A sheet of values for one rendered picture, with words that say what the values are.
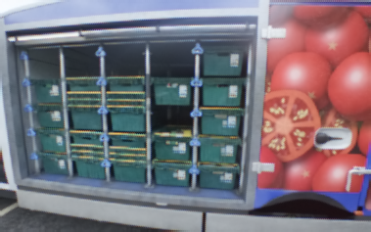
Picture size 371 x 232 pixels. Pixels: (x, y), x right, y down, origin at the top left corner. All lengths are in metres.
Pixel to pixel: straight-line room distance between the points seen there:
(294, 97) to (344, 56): 0.47
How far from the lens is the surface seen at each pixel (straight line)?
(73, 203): 2.01
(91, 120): 1.74
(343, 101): 1.59
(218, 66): 1.37
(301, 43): 1.44
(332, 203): 1.82
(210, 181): 1.55
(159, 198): 1.50
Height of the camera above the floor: 1.53
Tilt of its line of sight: 7 degrees down
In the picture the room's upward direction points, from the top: 1 degrees clockwise
